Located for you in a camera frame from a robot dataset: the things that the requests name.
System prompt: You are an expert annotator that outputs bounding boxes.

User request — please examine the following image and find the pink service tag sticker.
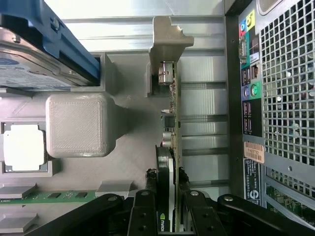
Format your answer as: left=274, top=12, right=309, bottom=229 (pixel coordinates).
left=243, top=141, right=266, bottom=164

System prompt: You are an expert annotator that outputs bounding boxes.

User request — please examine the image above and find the green RAM stick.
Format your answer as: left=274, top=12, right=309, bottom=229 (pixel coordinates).
left=0, top=191, right=97, bottom=205

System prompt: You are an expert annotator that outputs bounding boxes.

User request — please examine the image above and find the grey 3D-printed parts rack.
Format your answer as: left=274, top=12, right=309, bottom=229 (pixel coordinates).
left=0, top=51, right=183, bottom=236

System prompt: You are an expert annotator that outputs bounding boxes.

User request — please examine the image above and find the silver CPU chip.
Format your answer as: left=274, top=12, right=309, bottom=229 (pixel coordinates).
left=2, top=123, right=47, bottom=172

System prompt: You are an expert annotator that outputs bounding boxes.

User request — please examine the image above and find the grey PC case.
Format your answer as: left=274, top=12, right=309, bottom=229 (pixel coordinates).
left=223, top=0, right=315, bottom=229

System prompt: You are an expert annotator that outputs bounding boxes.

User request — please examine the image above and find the hard disk in blue caddy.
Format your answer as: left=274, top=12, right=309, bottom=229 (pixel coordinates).
left=0, top=0, right=102, bottom=92

